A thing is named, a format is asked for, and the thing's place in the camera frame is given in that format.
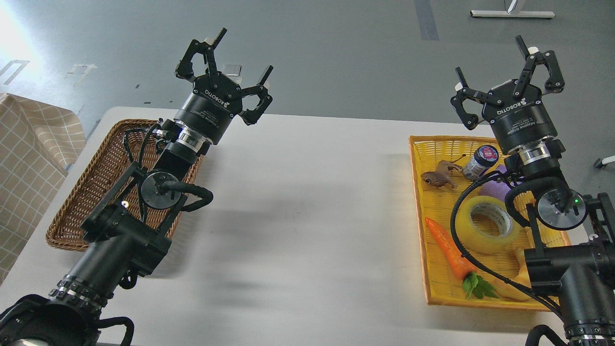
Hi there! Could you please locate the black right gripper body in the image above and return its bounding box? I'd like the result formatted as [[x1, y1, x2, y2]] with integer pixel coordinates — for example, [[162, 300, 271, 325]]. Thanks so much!
[[482, 85, 558, 155]]

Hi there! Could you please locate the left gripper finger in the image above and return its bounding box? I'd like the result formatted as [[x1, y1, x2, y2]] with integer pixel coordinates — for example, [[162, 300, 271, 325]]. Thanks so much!
[[238, 65, 274, 125], [175, 27, 228, 81]]

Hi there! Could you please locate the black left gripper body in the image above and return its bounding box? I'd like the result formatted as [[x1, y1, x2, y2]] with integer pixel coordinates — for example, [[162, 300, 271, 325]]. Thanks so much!
[[173, 70, 243, 145]]

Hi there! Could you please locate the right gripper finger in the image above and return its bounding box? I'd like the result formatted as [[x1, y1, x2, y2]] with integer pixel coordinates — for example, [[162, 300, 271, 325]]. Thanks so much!
[[512, 35, 566, 100], [450, 67, 498, 131]]

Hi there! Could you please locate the yellow tape roll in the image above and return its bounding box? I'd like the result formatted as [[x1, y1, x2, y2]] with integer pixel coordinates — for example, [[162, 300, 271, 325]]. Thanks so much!
[[453, 196, 521, 255]]

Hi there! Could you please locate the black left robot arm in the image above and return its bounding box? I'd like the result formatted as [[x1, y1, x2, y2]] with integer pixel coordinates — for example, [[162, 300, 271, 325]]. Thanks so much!
[[1, 28, 273, 346]]

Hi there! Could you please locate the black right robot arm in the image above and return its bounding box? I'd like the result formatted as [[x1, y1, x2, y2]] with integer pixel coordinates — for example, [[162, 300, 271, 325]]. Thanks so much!
[[450, 36, 615, 346]]

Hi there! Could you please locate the small dark jar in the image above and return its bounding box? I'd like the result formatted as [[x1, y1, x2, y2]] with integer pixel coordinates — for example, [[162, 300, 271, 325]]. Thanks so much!
[[462, 145, 499, 180]]

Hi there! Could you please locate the brown wicker basket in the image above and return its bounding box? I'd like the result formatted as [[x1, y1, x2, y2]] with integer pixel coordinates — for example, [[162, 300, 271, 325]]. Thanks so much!
[[46, 119, 204, 252]]

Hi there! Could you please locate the white metal stand base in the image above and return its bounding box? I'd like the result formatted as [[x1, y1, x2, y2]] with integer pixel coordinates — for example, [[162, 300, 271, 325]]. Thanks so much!
[[469, 0, 556, 20]]

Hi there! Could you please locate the white caster foot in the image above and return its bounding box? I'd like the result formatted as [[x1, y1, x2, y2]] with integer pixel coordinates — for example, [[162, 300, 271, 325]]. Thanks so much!
[[594, 155, 615, 169]]

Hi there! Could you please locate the brown toy animal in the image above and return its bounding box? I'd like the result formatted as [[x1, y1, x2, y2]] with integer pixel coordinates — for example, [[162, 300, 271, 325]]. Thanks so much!
[[420, 154, 467, 189]]

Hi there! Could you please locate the yellow plastic basket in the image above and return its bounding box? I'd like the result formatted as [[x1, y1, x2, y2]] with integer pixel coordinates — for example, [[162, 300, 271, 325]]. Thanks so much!
[[408, 136, 547, 311]]

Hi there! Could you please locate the orange toy carrot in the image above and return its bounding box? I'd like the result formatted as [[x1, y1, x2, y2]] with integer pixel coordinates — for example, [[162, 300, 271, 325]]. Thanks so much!
[[425, 217, 478, 280]]

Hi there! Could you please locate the beige checkered cloth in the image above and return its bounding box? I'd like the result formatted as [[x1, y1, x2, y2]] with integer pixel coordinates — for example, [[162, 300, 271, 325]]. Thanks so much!
[[0, 93, 86, 280]]

